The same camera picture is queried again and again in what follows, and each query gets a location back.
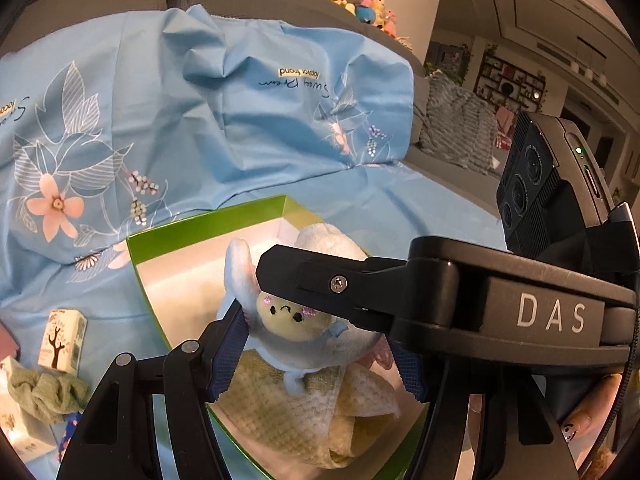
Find white floral carton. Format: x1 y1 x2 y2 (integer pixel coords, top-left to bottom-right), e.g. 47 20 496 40
0 357 58 461

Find green box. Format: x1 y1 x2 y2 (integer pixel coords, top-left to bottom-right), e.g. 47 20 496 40
125 195 433 480

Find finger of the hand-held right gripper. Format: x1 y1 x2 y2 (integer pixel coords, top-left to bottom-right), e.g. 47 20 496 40
255 243 411 336

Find grey striped pillow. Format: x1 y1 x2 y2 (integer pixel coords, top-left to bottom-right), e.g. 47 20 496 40
417 72 501 176

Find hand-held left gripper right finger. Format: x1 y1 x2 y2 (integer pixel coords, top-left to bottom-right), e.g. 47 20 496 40
395 349 583 480

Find dark blue dotted cloth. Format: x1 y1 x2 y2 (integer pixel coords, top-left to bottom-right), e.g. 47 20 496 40
57 412 83 456

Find black braided cable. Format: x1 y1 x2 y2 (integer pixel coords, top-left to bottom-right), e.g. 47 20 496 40
575 310 640 476

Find red cloth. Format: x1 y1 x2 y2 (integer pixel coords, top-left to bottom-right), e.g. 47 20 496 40
495 107 516 151

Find black wall shelf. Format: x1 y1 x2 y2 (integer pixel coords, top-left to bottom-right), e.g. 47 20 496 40
472 52 548 113

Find small tree print carton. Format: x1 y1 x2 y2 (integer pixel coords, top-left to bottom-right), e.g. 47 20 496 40
37 309 88 375

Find light blue plush toy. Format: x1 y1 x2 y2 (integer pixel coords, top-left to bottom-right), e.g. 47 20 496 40
223 237 388 397

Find white rolled towel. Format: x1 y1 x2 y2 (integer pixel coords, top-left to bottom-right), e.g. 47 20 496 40
292 223 368 263

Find yellow waffle towel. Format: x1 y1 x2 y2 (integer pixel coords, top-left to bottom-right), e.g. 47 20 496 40
210 350 401 471

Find person's right hand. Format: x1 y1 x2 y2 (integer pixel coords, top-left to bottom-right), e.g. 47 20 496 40
559 374 625 445

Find green knit cloth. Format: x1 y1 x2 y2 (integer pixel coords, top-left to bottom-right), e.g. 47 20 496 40
6 365 91 423

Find pale pink scalloped cloth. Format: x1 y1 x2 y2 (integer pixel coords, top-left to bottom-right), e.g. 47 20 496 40
362 337 397 370

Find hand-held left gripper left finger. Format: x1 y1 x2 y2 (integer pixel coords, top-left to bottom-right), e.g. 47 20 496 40
56 304 250 480

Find light blue floral bedsheet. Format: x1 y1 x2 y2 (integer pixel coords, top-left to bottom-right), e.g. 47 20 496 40
0 4 508 476

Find green houseplant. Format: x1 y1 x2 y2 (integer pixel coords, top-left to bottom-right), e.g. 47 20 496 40
452 42 473 83

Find pile of colourful plush toys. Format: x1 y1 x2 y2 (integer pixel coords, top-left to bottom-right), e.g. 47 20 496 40
312 0 401 40

